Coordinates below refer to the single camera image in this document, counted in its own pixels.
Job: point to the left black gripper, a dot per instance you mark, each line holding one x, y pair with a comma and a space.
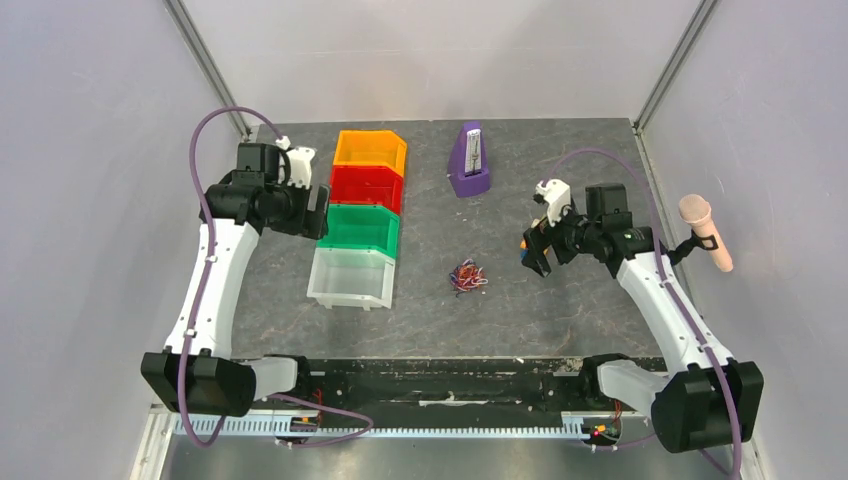
308, 223

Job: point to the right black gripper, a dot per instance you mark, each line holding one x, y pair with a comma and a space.
542, 244

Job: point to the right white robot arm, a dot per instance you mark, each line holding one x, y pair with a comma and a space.
707, 398

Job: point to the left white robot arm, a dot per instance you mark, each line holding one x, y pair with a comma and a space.
271, 188

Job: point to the green plastic bin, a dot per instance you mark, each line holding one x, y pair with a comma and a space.
363, 227

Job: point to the red plastic bin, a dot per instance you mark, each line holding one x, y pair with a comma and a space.
367, 185

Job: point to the clear white plastic bin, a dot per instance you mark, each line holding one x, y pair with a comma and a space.
352, 278

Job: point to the orange plastic bin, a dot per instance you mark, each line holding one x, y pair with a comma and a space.
383, 148

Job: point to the purple metronome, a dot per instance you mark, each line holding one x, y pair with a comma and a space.
467, 169

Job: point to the pink microphone on stand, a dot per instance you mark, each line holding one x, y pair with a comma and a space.
696, 212

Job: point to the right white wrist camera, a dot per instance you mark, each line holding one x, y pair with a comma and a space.
555, 194

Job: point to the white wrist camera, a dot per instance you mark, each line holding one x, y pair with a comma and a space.
555, 194
295, 168

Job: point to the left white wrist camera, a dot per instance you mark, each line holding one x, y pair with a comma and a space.
295, 168

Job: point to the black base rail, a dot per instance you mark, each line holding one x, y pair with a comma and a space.
452, 393

